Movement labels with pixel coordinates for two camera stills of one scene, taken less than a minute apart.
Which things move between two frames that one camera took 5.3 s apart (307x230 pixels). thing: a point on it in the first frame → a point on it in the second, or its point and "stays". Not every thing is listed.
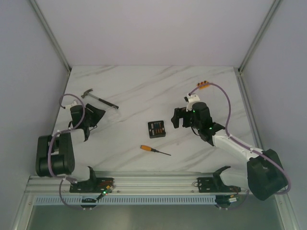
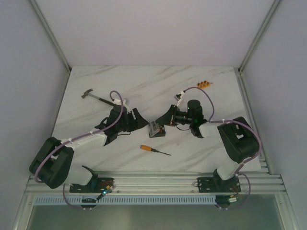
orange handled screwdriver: x=148 y=148 stays
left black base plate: x=93 y=185 stays
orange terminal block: x=203 y=86 stays
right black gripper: x=180 y=113 → x=169 y=118
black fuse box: x=156 y=129 stays
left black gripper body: x=89 y=117 → x=132 y=119
